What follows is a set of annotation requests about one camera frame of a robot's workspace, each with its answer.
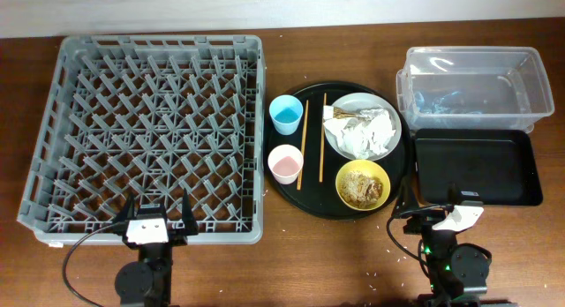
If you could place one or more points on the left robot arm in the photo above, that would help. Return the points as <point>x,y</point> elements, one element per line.
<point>147,281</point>

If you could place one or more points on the gold foil wrapper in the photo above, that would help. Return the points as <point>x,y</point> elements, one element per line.
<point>340,113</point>

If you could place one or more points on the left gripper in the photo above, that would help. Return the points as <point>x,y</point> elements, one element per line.
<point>180,237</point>

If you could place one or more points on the grey round plate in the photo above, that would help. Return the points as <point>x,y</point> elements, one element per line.
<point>357,101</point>

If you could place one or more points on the food scraps and rice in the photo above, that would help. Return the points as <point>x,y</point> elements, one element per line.
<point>359,190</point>

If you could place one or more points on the pink plastic cup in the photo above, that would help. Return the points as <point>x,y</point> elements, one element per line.
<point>285,163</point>

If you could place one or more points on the black rectangular tray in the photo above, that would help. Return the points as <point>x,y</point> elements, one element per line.
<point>496,166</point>

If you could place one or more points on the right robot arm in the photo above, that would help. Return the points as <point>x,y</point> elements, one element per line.
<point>457,272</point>

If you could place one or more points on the yellow bowl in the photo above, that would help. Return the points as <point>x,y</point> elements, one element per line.
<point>369,168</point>

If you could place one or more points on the round black tray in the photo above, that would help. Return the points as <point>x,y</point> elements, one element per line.
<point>318,195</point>

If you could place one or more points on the blue plastic cup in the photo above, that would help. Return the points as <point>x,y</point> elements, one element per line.
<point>286,112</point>

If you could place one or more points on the wooden chopstick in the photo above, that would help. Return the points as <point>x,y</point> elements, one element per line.
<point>303,140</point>
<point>322,140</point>

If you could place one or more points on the grey dishwasher rack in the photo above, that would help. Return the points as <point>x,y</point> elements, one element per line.
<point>157,118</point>

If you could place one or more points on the white napkin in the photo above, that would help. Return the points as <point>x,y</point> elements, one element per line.
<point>361,138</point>

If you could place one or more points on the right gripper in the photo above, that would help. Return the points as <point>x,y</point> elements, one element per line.
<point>424,220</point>

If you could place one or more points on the clear plastic bin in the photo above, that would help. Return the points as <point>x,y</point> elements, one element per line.
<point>476,87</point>

